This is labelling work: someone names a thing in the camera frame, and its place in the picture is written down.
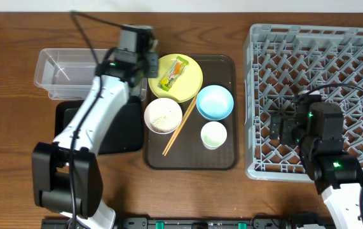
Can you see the clear plastic waste bin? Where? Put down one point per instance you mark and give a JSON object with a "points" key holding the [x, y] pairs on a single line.
{"points": [[68, 74]]}

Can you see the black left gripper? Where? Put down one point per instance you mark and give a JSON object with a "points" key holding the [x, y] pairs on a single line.
{"points": [[151, 64]]}

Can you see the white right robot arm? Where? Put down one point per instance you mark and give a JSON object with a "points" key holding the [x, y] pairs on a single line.
{"points": [[338, 178]]}

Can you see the pile of rice grains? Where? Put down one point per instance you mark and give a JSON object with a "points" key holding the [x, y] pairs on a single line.
{"points": [[166, 122]]}

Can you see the green orange snack wrapper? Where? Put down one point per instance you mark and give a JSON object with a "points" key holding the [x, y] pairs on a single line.
{"points": [[171, 76]]}

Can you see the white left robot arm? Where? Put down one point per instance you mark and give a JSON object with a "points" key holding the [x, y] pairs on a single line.
{"points": [[65, 173]]}

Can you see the wooden chopstick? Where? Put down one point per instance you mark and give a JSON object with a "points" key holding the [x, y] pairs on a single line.
{"points": [[182, 125], [179, 125]]}

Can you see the black waste tray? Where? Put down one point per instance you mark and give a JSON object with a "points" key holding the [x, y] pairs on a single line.
{"points": [[125, 133]]}

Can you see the yellow plate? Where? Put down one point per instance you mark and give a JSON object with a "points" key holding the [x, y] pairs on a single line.
{"points": [[185, 87]]}

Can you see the light blue bowl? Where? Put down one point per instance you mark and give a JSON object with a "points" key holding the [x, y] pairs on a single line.
{"points": [[214, 102]]}

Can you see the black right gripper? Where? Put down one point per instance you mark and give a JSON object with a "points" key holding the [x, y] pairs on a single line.
{"points": [[288, 126]]}

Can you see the white bowl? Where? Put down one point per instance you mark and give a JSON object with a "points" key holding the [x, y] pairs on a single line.
{"points": [[161, 106]]}

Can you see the white cup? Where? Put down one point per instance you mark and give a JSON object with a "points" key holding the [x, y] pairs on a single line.
{"points": [[213, 135]]}

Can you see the grey dishwasher rack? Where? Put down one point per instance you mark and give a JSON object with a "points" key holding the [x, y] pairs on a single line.
{"points": [[282, 60]]}

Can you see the dark brown serving tray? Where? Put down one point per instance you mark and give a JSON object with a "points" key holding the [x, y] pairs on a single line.
{"points": [[188, 151]]}

